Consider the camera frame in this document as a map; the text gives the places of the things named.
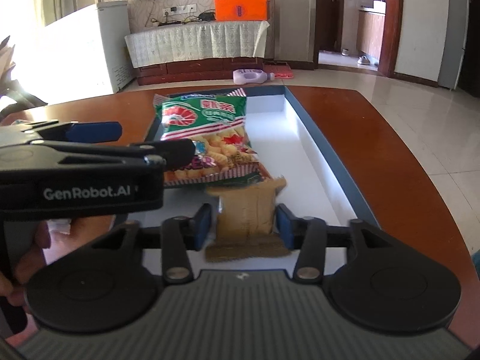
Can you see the cabinet with lace cloth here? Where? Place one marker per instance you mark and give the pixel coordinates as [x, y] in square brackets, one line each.
[197, 51]

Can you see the pink floor mat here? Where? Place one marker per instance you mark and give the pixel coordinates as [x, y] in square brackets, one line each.
[278, 70]

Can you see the green shrimp chips bag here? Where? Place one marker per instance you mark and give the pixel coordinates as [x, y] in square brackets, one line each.
[216, 124]

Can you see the white wall power strip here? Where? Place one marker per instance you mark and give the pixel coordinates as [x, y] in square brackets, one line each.
[188, 9]

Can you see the person's left hand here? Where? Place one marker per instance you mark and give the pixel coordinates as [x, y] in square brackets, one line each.
[48, 247]

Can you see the blue shallow tray box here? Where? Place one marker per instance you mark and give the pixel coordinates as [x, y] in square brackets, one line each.
[289, 144]

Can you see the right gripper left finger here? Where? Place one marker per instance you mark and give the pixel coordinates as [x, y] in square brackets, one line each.
[179, 235]

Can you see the grey refrigerator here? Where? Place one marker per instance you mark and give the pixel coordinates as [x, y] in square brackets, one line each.
[455, 41]

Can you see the white chest freezer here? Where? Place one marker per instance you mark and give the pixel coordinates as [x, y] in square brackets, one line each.
[83, 55]

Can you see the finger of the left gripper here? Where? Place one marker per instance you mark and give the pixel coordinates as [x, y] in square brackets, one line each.
[97, 132]
[176, 153]

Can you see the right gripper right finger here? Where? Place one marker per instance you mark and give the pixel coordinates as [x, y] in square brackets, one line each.
[308, 236]

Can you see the brown wafer snack packet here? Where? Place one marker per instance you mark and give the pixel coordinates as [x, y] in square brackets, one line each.
[245, 222]

